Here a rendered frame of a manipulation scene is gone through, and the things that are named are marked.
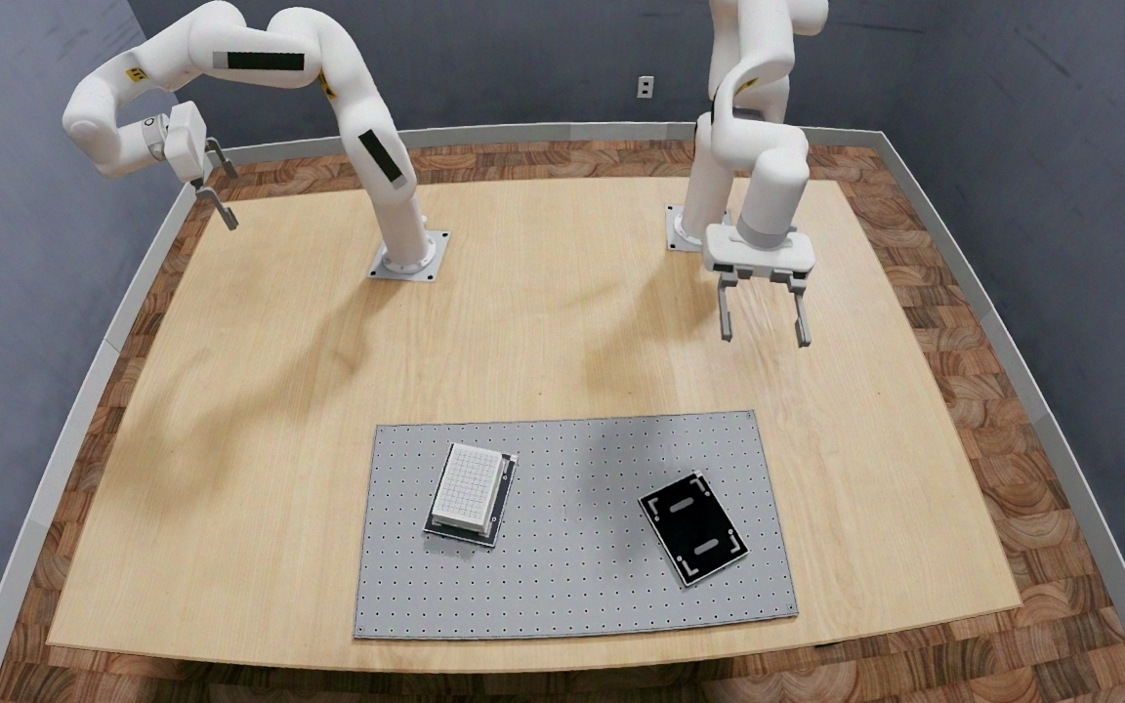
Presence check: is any black rectangular plate nest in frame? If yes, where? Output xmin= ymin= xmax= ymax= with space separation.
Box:
xmin=638 ymin=470 xmax=750 ymax=587
xmin=423 ymin=442 xmax=519 ymax=548

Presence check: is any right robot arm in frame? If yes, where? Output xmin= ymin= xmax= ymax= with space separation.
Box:
xmin=62 ymin=1 xmax=437 ymax=273

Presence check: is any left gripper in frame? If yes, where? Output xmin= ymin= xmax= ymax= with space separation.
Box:
xmin=702 ymin=224 xmax=815 ymax=349

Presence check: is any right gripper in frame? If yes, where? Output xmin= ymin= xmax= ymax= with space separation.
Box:
xmin=158 ymin=102 xmax=239 ymax=231

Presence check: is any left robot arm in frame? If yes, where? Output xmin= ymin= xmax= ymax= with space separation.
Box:
xmin=674 ymin=0 xmax=828 ymax=247

